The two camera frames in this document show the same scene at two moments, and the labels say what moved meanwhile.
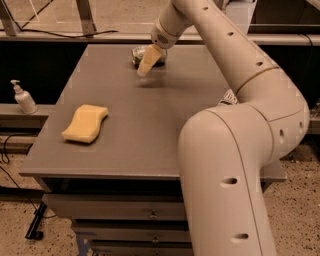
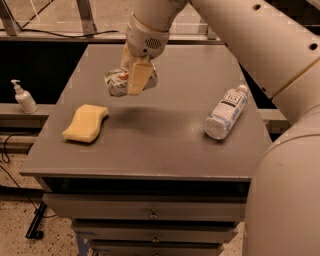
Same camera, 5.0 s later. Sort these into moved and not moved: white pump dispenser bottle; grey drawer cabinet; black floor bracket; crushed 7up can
Moved: crushed 7up can
Not moved: grey drawer cabinet; black floor bracket; white pump dispenser bottle
